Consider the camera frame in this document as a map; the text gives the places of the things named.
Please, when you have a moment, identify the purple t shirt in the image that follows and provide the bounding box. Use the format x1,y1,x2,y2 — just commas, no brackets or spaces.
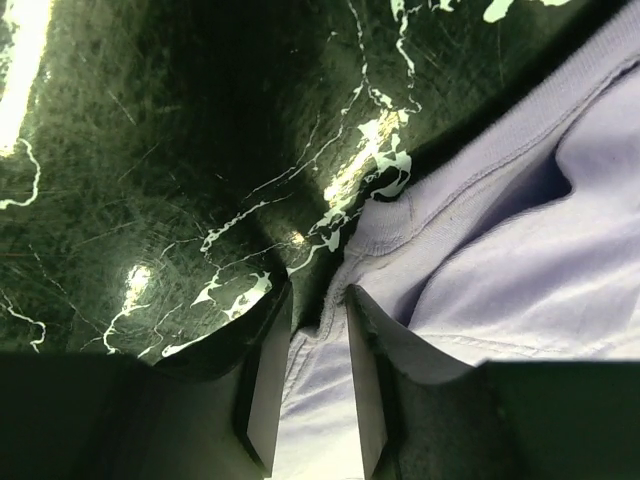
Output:
273,1,639,479

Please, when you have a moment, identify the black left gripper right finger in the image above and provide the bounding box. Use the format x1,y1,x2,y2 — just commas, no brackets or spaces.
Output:
346,285,639,480

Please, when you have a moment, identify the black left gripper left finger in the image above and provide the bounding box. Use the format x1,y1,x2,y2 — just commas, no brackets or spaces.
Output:
1,284,293,479

